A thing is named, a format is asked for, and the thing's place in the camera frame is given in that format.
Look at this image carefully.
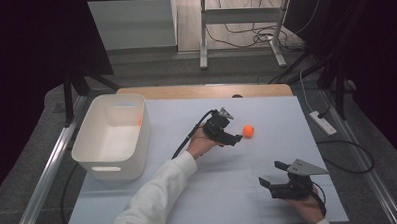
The tangle of black cables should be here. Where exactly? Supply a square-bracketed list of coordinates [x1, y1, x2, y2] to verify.
[204, 0, 307, 56]

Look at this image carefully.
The white power strip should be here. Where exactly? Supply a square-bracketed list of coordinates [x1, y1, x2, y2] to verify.
[309, 109, 337, 137]

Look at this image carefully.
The black looped floor cable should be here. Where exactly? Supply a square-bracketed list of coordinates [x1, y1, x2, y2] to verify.
[316, 138, 377, 176]

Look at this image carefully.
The black tripod stand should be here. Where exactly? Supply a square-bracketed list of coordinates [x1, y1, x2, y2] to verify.
[62, 70, 123, 128]

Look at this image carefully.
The grey metal desk frame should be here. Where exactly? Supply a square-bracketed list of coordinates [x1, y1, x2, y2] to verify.
[197, 0, 294, 72]

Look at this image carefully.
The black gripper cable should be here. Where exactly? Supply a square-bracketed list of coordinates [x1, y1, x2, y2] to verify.
[169, 108, 219, 160]
[310, 181, 327, 218]

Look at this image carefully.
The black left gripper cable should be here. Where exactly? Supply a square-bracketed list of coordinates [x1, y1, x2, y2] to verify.
[169, 108, 219, 160]

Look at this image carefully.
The white table board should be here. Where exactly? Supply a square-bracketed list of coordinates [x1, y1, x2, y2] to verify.
[63, 92, 349, 224]

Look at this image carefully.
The person's right hand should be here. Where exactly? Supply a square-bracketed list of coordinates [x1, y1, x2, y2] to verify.
[283, 186, 325, 224]

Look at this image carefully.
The black curved floor cable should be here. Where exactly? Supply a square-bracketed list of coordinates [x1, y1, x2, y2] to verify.
[58, 162, 82, 224]

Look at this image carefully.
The thin white cable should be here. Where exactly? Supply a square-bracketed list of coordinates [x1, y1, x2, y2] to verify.
[299, 70, 316, 113]

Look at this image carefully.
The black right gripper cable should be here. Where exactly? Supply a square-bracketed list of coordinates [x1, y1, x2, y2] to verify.
[310, 181, 327, 218]

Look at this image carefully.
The white cabinet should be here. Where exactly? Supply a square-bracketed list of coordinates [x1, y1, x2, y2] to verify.
[88, 0, 179, 52]

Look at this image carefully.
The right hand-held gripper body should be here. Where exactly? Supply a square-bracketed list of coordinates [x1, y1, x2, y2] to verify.
[269, 158, 330, 202]

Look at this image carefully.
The black metal stand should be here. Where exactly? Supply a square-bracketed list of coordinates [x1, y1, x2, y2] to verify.
[317, 50, 359, 122]

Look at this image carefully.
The white plastic bin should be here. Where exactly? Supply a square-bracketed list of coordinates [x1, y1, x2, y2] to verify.
[69, 92, 154, 182]

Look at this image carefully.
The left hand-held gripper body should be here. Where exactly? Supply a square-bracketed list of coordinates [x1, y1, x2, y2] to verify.
[201, 107, 238, 147]

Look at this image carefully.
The wooden table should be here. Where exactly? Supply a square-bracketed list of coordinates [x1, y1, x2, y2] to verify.
[116, 82, 294, 103]

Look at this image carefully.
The person's left hand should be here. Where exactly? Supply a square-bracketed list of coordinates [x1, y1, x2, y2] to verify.
[185, 125, 224, 160]

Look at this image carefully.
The aluminium floor rail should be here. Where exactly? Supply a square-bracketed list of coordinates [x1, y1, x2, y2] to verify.
[7, 95, 92, 224]
[320, 86, 397, 224]

